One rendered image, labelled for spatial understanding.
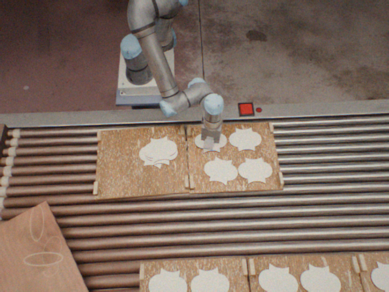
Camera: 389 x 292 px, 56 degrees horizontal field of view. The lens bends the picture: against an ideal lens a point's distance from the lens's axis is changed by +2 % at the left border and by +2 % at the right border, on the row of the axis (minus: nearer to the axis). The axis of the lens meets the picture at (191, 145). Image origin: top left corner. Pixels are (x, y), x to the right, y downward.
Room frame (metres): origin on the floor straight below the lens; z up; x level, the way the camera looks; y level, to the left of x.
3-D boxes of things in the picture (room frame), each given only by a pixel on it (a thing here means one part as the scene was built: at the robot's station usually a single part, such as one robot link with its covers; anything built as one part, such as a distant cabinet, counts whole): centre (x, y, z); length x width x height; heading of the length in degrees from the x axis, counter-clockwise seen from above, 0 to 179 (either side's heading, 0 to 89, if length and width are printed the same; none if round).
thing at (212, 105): (0.88, -0.09, 1.20); 0.09 x 0.08 x 0.11; 29
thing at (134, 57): (1.28, 0.27, 1.11); 0.13 x 0.12 x 0.14; 119
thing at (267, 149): (0.80, -0.19, 0.93); 0.41 x 0.35 x 0.02; 93
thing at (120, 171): (0.78, 0.23, 0.93); 0.41 x 0.35 x 0.02; 94
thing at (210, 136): (0.85, -0.08, 1.04); 0.12 x 0.09 x 0.16; 167
